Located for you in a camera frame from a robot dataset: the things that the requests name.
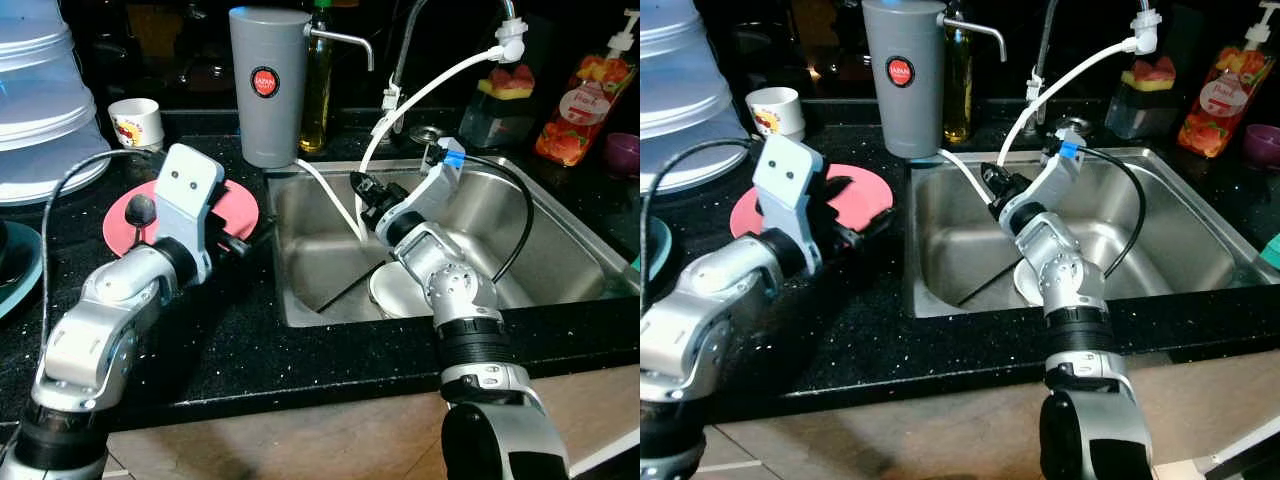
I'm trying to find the pink plate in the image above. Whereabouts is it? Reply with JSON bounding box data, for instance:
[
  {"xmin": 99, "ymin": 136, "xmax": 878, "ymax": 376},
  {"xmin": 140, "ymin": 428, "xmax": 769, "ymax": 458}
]
[
  {"xmin": 730, "ymin": 165, "xmax": 894, "ymax": 246},
  {"xmin": 103, "ymin": 178, "xmax": 261, "ymax": 259}
]

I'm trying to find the yellow oil bottle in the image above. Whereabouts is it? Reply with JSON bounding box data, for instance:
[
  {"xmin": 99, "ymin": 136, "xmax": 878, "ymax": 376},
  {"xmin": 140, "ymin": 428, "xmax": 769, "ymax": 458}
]
[
  {"xmin": 300, "ymin": 0, "xmax": 334, "ymax": 153},
  {"xmin": 942, "ymin": 0, "xmax": 973, "ymax": 144}
]

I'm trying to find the black spoon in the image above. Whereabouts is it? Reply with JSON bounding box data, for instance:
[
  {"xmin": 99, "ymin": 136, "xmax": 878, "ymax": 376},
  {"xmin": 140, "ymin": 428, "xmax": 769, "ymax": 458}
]
[{"xmin": 120, "ymin": 194, "xmax": 158, "ymax": 251}]

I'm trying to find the black chopstick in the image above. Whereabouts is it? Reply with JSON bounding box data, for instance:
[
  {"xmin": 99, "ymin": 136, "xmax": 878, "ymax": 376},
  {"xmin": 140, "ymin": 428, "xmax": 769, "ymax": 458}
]
[
  {"xmin": 958, "ymin": 262, "xmax": 1023, "ymax": 307},
  {"xmin": 313, "ymin": 262, "xmax": 389, "ymax": 313}
]

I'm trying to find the grey water filter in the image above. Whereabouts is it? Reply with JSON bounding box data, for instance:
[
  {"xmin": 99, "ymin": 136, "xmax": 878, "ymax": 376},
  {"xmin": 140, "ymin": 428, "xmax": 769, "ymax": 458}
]
[
  {"xmin": 228, "ymin": 5, "xmax": 376, "ymax": 169},
  {"xmin": 862, "ymin": 0, "xmax": 1007, "ymax": 159}
]

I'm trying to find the white printed cup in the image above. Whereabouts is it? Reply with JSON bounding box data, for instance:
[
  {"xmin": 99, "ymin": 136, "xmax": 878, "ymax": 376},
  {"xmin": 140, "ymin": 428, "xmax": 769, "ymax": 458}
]
[
  {"xmin": 108, "ymin": 97, "xmax": 164, "ymax": 151},
  {"xmin": 747, "ymin": 87, "xmax": 806, "ymax": 141}
]

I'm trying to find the chrome faucet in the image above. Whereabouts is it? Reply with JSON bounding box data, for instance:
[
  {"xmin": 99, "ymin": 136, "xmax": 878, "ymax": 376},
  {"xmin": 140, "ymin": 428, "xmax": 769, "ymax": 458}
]
[
  {"xmin": 1030, "ymin": 0, "xmax": 1151, "ymax": 121},
  {"xmin": 385, "ymin": 0, "xmax": 521, "ymax": 136}
]

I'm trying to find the black sponge holder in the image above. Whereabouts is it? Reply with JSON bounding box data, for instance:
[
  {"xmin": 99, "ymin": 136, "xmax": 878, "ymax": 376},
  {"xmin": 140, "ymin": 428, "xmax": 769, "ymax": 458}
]
[
  {"xmin": 460, "ymin": 90, "xmax": 536, "ymax": 153},
  {"xmin": 1105, "ymin": 80, "xmax": 1179, "ymax": 141}
]

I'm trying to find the white plastic food cover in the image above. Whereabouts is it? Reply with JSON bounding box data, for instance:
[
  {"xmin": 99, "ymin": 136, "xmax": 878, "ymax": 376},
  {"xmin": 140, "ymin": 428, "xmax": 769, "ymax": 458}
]
[
  {"xmin": 0, "ymin": 0, "xmax": 111, "ymax": 206},
  {"xmin": 640, "ymin": 0, "xmax": 761, "ymax": 194}
]

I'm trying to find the red sponge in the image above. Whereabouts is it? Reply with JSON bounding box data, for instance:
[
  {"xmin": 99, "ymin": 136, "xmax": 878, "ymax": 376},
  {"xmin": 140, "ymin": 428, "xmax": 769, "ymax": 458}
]
[
  {"xmin": 490, "ymin": 65, "xmax": 536, "ymax": 93},
  {"xmin": 1130, "ymin": 57, "xmax": 1179, "ymax": 84}
]

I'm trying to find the teal plate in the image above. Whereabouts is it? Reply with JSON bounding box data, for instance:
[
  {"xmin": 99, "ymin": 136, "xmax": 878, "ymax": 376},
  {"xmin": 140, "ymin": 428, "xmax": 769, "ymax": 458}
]
[
  {"xmin": 0, "ymin": 220, "xmax": 44, "ymax": 321},
  {"xmin": 640, "ymin": 215, "xmax": 674, "ymax": 286}
]

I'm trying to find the stainless steel sink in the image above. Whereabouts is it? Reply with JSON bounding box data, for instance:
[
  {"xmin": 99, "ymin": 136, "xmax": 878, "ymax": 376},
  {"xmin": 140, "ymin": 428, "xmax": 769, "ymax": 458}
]
[
  {"xmin": 265, "ymin": 155, "xmax": 641, "ymax": 329},
  {"xmin": 905, "ymin": 147, "xmax": 1276, "ymax": 321}
]

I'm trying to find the white faucet diverter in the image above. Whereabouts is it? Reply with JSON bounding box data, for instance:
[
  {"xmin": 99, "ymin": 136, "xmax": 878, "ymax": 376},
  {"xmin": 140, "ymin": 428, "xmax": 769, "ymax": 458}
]
[
  {"xmin": 1130, "ymin": 5, "xmax": 1163, "ymax": 56},
  {"xmin": 493, "ymin": 12, "xmax": 528, "ymax": 63}
]

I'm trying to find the brown wooden cabinet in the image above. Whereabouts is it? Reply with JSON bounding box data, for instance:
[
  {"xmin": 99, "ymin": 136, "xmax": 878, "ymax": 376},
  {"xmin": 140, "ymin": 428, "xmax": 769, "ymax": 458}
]
[
  {"xmin": 100, "ymin": 365, "xmax": 641, "ymax": 480},
  {"xmin": 705, "ymin": 350, "xmax": 1280, "ymax": 480}
]

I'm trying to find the purple cup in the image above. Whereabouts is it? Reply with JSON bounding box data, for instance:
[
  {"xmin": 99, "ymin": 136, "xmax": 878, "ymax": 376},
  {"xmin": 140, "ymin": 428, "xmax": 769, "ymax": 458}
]
[
  {"xmin": 1243, "ymin": 123, "xmax": 1280, "ymax": 169},
  {"xmin": 603, "ymin": 132, "xmax": 641, "ymax": 179}
]

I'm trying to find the peach dish soap bottle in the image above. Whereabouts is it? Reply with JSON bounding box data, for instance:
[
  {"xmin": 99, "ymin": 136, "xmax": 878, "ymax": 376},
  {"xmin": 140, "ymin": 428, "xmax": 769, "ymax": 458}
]
[
  {"xmin": 533, "ymin": 10, "xmax": 641, "ymax": 168},
  {"xmin": 1177, "ymin": 0, "xmax": 1276, "ymax": 159}
]

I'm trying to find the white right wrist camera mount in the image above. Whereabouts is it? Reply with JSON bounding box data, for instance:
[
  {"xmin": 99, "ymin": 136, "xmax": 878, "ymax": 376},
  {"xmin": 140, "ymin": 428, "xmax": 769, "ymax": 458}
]
[
  {"xmin": 1000, "ymin": 140, "xmax": 1086, "ymax": 221},
  {"xmin": 385, "ymin": 138, "xmax": 468, "ymax": 229}
]

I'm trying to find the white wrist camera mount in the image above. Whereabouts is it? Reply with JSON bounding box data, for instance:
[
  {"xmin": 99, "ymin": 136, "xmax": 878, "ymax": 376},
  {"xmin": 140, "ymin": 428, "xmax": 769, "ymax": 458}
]
[
  {"xmin": 1000, "ymin": 140, "xmax": 1086, "ymax": 221},
  {"xmin": 153, "ymin": 143, "xmax": 227, "ymax": 286},
  {"xmin": 752, "ymin": 133, "xmax": 829, "ymax": 276},
  {"xmin": 385, "ymin": 138, "xmax": 468, "ymax": 229}
]

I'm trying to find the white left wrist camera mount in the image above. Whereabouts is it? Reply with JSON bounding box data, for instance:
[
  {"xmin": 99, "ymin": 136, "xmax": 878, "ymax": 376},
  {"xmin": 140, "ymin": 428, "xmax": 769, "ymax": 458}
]
[
  {"xmin": 153, "ymin": 143, "xmax": 227, "ymax": 286},
  {"xmin": 752, "ymin": 133, "xmax": 829, "ymax": 276}
]

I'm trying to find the white hose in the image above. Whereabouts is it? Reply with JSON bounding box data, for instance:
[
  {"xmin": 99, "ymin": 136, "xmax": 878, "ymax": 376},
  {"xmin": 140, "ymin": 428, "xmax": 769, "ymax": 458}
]
[
  {"xmin": 295, "ymin": 45, "xmax": 506, "ymax": 244},
  {"xmin": 940, "ymin": 38, "xmax": 1141, "ymax": 201}
]

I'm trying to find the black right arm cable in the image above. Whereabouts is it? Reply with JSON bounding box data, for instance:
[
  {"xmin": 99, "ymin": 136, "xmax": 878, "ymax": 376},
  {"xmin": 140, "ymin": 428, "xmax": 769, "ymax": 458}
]
[
  {"xmin": 462, "ymin": 153, "xmax": 536, "ymax": 286},
  {"xmin": 1080, "ymin": 147, "xmax": 1148, "ymax": 281}
]

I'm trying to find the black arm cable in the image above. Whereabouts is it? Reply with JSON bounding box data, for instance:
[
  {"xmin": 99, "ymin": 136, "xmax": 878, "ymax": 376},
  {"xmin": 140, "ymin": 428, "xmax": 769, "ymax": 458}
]
[
  {"xmin": 1080, "ymin": 147, "xmax": 1148, "ymax": 281},
  {"xmin": 462, "ymin": 153, "xmax": 536, "ymax": 286},
  {"xmin": 40, "ymin": 148, "xmax": 166, "ymax": 346},
  {"xmin": 640, "ymin": 138, "xmax": 761, "ymax": 261}
]

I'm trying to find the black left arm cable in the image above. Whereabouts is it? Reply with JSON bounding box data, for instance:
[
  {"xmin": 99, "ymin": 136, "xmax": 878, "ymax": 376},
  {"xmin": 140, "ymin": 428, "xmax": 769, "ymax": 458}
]
[
  {"xmin": 40, "ymin": 148, "xmax": 166, "ymax": 346},
  {"xmin": 640, "ymin": 138, "xmax": 761, "ymax": 261}
]

